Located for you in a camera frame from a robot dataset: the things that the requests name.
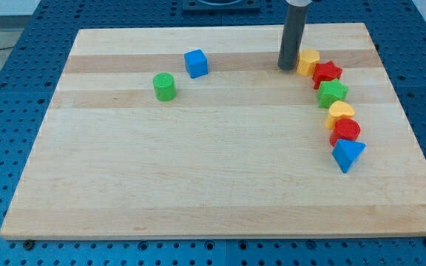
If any yellow hexagon block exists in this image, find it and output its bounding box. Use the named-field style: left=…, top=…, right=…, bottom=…
left=297, top=49, right=320, bottom=76

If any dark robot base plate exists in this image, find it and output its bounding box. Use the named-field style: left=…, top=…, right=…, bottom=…
left=180, top=0, right=261, bottom=11

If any yellow heart block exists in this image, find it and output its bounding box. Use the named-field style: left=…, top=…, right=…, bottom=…
left=325, top=100, right=355, bottom=129

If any blue cube block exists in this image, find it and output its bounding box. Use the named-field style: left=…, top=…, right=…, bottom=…
left=184, top=50, right=209, bottom=78

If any blue triangle block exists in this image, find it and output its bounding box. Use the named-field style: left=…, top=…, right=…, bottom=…
left=331, top=139, right=366, bottom=174

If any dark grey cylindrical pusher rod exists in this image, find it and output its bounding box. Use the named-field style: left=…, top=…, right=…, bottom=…
left=277, top=0, right=312, bottom=71

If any green cylinder block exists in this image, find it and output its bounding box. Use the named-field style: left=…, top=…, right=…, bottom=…
left=152, top=72, right=177, bottom=101

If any red star block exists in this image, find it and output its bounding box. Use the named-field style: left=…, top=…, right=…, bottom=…
left=312, top=61, right=342, bottom=89

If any red cylinder block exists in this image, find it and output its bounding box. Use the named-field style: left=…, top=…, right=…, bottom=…
left=329, top=118, right=361, bottom=146

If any green star block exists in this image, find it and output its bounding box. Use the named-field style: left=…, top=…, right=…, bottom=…
left=317, top=79, right=349, bottom=109

